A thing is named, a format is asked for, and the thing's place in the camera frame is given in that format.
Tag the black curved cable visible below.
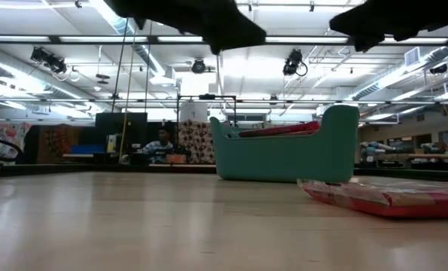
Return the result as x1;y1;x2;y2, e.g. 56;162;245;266
0;135;24;163

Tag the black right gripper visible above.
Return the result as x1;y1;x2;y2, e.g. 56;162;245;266
329;0;448;53

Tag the black monitor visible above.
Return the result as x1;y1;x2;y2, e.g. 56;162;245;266
94;111;148;154

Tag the black horizontal frame bar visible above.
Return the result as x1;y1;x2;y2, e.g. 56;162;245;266
0;98;448;106

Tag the orange box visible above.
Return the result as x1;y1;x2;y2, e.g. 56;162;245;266
166;153;187;165

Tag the brown floral patterned cloth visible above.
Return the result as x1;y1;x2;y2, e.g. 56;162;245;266
178;120;215;164

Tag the dark brown patterned panel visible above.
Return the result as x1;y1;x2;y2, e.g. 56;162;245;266
38;124;82;163

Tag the teal plastic basket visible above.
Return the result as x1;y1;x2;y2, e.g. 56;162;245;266
209;104;361;184

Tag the round black ceiling camera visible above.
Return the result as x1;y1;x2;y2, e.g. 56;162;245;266
190;58;208;75

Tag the person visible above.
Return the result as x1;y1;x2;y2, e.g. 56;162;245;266
142;127;175;164

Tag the thin black hanging cable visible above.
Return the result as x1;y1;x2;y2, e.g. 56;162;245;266
144;21;153;114
111;17;130;114

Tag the wooden workbench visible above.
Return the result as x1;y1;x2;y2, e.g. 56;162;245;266
358;141;448;170

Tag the black ceiling camera with cable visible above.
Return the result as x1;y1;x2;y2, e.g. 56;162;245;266
282;48;309;78

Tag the overhead light bar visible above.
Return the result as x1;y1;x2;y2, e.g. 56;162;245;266
0;35;448;47

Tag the black table frame rail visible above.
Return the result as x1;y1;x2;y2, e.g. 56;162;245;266
0;162;448;184

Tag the black stand frame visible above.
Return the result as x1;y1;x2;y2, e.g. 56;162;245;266
176;93;238;127

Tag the blue box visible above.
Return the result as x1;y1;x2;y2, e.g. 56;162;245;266
71;145;106;155

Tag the red popcorn bag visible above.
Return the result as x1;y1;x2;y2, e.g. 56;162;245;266
297;177;448;219
237;120;322;139

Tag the white patterned cloth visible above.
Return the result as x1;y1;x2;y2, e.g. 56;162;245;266
0;120;32;161

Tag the white cylindrical container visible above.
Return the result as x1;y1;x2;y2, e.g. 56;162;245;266
179;102;209;123

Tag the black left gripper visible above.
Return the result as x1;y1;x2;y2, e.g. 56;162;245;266
102;0;267;56

